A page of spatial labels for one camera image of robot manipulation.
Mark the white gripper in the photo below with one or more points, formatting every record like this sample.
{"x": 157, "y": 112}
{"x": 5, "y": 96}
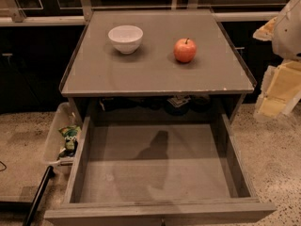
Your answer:
{"x": 288, "y": 32}

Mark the red apple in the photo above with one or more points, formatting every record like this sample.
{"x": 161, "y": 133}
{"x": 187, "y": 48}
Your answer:
{"x": 185, "y": 50}

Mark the grey cabinet with top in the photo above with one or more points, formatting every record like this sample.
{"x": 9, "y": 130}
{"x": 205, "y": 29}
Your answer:
{"x": 97, "y": 69}

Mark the open grey top drawer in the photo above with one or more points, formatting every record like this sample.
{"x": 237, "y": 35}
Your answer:
{"x": 166, "y": 173}

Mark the white ceramic bowl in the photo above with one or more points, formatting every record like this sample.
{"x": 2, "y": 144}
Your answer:
{"x": 126, "y": 38}

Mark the green snack bag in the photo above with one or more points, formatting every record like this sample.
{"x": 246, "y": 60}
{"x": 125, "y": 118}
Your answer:
{"x": 71, "y": 136}

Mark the clear plastic bin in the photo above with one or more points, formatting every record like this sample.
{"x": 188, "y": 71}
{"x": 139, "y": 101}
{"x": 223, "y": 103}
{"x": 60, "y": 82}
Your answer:
{"x": 54, "y": 141}

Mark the black pole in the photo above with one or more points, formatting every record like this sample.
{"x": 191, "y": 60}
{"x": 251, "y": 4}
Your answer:
{"x": 48, "y": 174}

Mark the white metal rail frame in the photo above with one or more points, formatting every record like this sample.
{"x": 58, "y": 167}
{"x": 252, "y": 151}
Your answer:
{"x": 47, "y": 16}

